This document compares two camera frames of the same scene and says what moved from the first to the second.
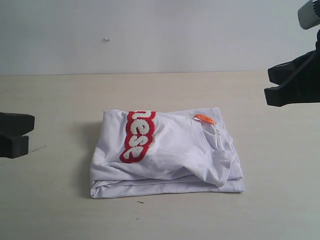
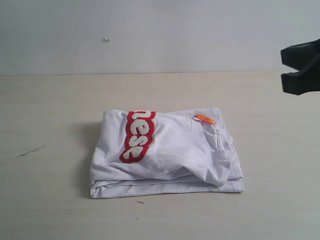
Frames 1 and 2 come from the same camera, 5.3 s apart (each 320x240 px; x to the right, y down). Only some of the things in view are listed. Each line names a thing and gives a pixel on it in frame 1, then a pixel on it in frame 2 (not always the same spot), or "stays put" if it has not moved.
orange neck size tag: [205, 118] stays put
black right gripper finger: [290, 94] to [306, 80]
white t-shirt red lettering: [182, 151] stays put
